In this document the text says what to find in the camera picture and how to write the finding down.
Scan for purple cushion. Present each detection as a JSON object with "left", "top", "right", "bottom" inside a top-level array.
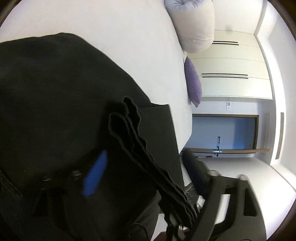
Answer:
[{"left": 184, "top": 57, "right": 202, "bottom": 108}]

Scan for black denim pants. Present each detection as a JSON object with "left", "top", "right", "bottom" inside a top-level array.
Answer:
[{"left": 1, "top": 33, "right": 197, "bottom": 240}]

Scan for white wardrobe with black handles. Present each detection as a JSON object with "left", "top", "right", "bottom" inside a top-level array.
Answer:
[{"left": 188, "top": 30, "right": 273, "bottom": 100}]

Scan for wooden framed bedroom door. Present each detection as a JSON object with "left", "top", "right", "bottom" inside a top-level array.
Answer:
[{"left": 184, "top": 114, "right": 269, "bottom": 156}]

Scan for folded white duvet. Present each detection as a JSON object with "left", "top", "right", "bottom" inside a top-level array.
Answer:
[{"left": 165, "top": 1, "right": 215, "bottom": 54}]

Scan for bed with white sheet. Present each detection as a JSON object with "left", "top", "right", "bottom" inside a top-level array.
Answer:
[{"left": 0, "top": 0, "right": 194, "bottom": 186}]

